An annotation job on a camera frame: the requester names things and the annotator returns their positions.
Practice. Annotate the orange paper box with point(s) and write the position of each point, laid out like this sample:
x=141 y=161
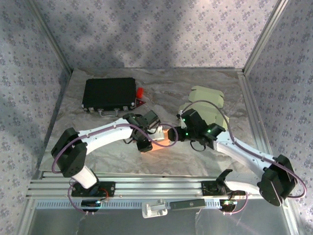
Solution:
x=156 y=148

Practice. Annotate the light green paper box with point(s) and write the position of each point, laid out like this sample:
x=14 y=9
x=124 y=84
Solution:
x=205 y=95

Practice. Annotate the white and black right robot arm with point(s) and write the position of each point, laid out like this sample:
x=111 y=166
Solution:
x=244 y=154

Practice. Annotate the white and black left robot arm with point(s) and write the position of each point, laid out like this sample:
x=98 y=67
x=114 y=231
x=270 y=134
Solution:
x=107 y=129

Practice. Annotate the black red triangular card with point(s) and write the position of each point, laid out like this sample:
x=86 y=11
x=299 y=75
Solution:
x=140 y=103

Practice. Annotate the black hard case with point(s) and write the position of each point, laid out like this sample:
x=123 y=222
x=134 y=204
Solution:
x=107 y=93

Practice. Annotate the marble pattern mat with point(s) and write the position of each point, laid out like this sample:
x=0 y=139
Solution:
x=171 y=80

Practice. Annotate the black bar device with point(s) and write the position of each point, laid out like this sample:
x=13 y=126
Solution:
x=188 y=204

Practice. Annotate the small circuit board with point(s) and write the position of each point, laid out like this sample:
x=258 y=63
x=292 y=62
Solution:
x=90 y=203
x=228 y=203

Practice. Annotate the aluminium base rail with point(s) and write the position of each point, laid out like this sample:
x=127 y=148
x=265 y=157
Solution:
x=156 y=186

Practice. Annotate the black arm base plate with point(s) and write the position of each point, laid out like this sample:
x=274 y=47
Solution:
x=111 y=189
x=207 y=189

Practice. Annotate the white plastic bracket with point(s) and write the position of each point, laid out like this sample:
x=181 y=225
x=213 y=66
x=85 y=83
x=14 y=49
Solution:
x=151 y=210

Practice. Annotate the aluminium side rail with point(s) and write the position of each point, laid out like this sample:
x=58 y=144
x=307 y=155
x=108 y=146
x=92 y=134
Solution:
x=248 y=93

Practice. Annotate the grey side rail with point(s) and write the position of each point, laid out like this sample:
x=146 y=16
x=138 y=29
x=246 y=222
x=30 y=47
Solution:
x=58 y=102

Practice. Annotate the aluminium frame post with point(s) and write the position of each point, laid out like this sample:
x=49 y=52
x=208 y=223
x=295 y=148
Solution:
x=52 y=41
x=264 y=36

